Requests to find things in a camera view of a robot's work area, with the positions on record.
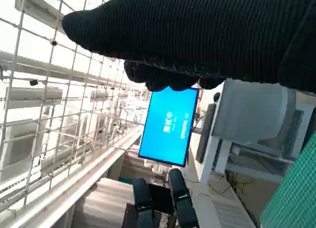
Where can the monitor with blue screen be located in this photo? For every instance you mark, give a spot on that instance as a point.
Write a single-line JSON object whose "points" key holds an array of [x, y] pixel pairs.
{"points": [[168, 129]]}

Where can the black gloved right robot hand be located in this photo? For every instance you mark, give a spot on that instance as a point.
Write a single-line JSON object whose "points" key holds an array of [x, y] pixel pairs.
{"points": [[197, 30]]}

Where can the grey mesh office chair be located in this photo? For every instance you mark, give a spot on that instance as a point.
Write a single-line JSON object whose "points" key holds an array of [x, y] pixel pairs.
{"points": [[249, 109]]}

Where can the green cutting mat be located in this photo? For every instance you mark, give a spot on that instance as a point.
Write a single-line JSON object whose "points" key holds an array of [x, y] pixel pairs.
{"points": [[296, 193]]}

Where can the dark monitor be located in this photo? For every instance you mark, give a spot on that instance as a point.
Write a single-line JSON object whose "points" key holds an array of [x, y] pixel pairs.
{"points": [[206, 134]]}

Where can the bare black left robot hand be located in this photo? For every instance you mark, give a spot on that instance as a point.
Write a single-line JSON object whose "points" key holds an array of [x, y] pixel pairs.
{"points": [[182, 203]]}

